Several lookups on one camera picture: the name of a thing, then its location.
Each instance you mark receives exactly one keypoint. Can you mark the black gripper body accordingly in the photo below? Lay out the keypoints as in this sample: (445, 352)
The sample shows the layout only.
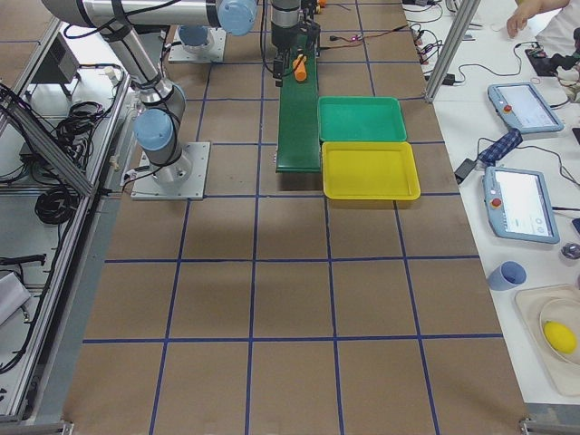
(283, 40)

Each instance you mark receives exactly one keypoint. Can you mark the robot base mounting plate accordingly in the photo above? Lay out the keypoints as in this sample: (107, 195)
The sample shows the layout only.
(184, 179)

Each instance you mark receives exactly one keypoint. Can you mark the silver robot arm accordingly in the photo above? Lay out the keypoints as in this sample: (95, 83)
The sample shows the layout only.
(157, 128)

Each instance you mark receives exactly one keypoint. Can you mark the person's bare hand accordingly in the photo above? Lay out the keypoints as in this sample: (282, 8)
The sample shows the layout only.
(517, 21)

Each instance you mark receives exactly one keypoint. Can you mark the green conveyor belt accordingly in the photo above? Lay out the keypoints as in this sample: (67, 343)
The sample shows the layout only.
(298, 143)

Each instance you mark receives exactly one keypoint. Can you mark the green plastic tray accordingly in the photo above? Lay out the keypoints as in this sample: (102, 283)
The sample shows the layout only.
(358, 118)

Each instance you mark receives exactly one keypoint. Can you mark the yellow plastic tray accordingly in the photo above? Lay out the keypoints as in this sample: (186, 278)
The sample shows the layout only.
(357, 170)

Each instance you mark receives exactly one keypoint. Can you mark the black power adapter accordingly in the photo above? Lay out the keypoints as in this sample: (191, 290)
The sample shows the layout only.
(464, 169)

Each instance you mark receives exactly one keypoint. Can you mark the folded blue plaid umbrella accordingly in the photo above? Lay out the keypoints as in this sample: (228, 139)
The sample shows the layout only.
(500, 148)

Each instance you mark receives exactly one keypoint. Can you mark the upper blue teach pendant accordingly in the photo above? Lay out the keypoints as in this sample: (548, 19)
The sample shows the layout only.
(522, 107)

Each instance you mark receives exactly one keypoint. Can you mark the blue teach pendant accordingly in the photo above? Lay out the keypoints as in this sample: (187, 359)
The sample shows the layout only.
(522, 107)
(518, 205)

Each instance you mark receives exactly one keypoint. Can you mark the lower blue teach pendant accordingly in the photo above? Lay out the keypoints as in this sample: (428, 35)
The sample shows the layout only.
(518, 205)

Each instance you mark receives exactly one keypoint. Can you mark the blue plastic cup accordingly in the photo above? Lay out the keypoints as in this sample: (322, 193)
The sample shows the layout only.
(506, 276)

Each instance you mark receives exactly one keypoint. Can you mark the white bowl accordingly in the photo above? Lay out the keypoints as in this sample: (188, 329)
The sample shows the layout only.
(564, 311)

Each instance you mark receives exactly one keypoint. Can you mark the yellow lemon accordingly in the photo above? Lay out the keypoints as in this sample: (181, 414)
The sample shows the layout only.
(560, 337)

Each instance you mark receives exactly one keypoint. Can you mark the aluminium frame post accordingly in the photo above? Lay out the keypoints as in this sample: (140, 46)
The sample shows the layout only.
(459, 27)

